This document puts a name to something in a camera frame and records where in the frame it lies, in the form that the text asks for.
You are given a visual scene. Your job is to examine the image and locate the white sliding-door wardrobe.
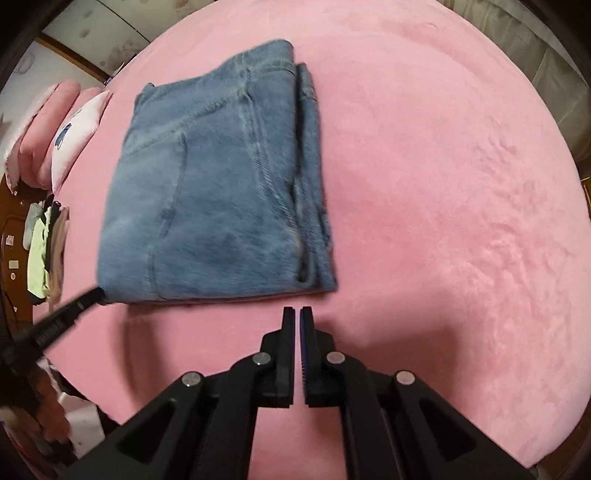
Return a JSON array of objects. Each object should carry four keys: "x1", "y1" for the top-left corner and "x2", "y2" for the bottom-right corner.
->
[{"x1": 41, "y1": 0, "x2": 155, "y2": 78}]

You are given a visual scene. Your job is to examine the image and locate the person's left hand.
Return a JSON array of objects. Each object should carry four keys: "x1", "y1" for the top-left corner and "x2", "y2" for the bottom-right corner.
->
[{"x1": 27, "y1": 364, "x2": 74, "y2": 457}]

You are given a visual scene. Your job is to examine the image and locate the blue denim jeans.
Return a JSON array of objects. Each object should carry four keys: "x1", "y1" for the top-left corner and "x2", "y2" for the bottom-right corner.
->
[{"x1": 96, "y1": 39, "x2": 339, "y2": 306}]

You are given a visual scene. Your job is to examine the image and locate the wooden headboard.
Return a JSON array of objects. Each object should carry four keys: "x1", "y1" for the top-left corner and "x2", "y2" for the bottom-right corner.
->
[{"x1": 0, "y1": 174, "x2": 37, "y2": 320}]

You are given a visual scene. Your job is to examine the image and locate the white pillow with blue print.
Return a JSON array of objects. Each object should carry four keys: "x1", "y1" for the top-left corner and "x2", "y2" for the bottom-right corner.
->
[{"x1": 50, "y1": 90, "x2": 114, "y2": 195}]

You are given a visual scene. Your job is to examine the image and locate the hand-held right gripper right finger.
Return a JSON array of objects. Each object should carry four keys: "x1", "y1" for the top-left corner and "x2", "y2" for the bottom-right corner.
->
[{"x1": 299, "y1": 306, "x2": 536, "y2": 480}]

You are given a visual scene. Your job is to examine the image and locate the pink pillow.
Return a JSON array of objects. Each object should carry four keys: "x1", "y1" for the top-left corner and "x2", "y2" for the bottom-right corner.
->
[{"x1": 4, "y1": 80, "x2": 94, "y2": 191}]

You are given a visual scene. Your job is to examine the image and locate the grey cloth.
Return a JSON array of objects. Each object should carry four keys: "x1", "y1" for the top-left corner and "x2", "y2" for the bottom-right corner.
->
[{"x1": 24, "y1": 202, "x2": 47, "y2": 247}]

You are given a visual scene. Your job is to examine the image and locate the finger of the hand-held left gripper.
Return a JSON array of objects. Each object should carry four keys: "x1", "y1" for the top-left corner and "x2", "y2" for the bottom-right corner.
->
[{"x1": 33, "y1": 286, "x2": 104, "y2": 352}]

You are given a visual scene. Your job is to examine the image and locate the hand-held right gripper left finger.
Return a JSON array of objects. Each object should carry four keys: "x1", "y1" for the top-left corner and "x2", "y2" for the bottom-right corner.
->
[{"x1": 60, "y1": 307, "x2": 296, "y2": 480}]

